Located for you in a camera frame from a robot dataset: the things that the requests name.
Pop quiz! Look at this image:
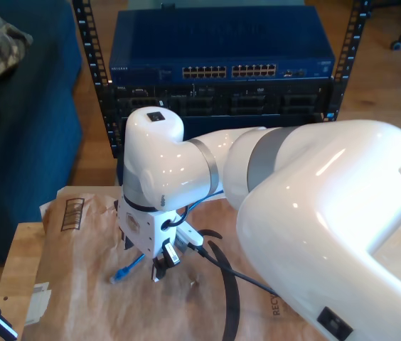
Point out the black perforated rack post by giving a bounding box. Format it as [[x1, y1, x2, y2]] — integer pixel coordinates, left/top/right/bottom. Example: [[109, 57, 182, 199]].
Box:
[[323, 0, 372, 124], [71, 0, 120, 159]]

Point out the black Dell rack server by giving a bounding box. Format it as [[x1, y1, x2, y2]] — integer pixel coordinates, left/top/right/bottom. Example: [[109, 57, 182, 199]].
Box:
[[113, 82, 333, 118]]

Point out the dark blue network device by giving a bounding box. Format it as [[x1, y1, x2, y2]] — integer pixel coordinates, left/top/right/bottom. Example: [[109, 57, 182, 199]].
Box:
[[114, 158, 125, 185]]

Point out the blue sofa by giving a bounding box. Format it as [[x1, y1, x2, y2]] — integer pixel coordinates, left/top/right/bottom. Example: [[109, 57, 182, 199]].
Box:
[[0, 0, 83, 266]]

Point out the black office chair base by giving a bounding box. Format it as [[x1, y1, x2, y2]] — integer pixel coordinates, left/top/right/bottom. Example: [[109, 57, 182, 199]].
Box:
[[370, 0, 401, 50]]

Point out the black camera cable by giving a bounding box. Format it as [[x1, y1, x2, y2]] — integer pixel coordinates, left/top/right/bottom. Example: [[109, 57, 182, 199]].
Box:
[[193, 243, 279, 298]]

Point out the short black looped cable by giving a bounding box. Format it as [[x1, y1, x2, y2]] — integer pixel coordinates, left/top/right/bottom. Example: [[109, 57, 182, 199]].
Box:
[[161, 205, 191, 230]]

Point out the blue network cable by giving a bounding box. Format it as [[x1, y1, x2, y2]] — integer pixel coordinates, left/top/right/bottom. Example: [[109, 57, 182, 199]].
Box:
[[109, 190, 225, 285]]

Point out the white shipping label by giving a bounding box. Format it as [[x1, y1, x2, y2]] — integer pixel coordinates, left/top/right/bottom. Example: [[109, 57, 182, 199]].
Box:
[[25, 282, 53, 326]]

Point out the brown packing paper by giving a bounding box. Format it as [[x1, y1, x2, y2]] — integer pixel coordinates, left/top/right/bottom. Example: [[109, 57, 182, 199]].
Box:
[[21, 184, 326, 341]]

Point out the blue Netgear network switch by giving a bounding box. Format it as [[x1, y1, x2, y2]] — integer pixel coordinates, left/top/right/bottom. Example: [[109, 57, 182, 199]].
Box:
[[109, 6, 336, 85]]

